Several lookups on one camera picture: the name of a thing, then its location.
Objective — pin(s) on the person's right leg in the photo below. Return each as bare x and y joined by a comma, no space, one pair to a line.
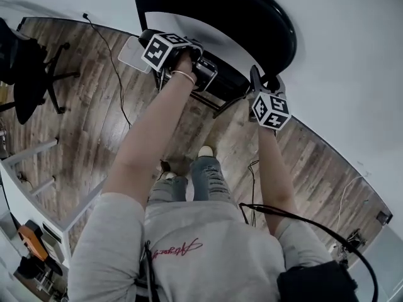
209,181

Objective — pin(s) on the person's left leg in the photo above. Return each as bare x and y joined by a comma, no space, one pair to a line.
168,189

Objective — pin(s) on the person's left white shoe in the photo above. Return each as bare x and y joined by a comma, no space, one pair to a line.
170,175

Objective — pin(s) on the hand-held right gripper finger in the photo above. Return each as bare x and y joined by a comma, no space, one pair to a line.
256,78

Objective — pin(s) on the orange box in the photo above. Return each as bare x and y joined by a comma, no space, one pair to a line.
33,241

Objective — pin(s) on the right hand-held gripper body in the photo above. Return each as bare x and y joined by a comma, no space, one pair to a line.
270,110

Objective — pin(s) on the white square board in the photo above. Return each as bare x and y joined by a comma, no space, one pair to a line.
132,53

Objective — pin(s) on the black office swivel chair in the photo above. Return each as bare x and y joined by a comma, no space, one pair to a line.
26,74

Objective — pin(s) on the person's right white shoe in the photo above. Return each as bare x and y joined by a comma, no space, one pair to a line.
205,151

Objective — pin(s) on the white desk frame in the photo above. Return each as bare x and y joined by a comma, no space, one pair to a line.
78,206

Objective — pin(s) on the person's leg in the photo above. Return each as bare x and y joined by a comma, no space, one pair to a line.
209,181
168,189

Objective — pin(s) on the person's left hand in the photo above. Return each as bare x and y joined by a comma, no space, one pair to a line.
184,64

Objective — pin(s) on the black waist pouch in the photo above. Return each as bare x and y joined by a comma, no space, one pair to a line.
315,283

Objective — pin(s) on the person's white shoe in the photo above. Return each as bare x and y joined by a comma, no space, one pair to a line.
205,151
170,175

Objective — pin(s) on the person's right forearm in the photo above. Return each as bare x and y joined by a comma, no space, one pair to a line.
274,171

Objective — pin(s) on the black folding chair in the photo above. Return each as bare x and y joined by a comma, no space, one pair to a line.
285,42

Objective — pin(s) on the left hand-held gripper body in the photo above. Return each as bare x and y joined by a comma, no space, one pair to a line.
157,51

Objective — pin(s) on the grey printed t-shirt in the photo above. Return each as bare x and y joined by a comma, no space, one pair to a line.
195,256

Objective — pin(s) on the person's left forearm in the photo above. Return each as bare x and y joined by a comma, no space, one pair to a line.
151,137

